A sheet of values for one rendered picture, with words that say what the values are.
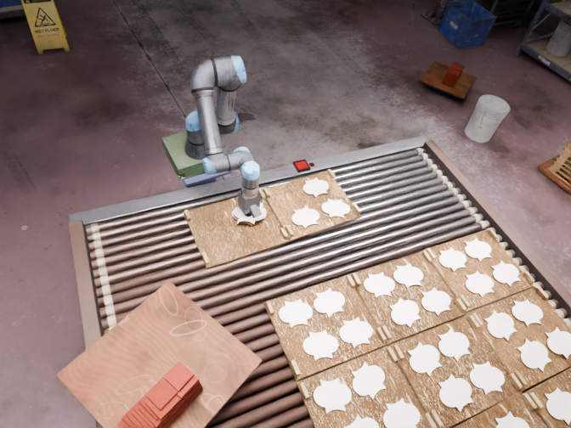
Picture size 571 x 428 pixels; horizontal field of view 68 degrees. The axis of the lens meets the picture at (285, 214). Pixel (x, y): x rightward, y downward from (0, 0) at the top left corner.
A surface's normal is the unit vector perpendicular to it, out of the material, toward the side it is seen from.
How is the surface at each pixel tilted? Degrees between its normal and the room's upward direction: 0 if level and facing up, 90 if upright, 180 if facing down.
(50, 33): 78
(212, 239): 0
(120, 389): 0
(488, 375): 0
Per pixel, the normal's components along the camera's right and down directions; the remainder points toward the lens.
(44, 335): 0.10, -0.63
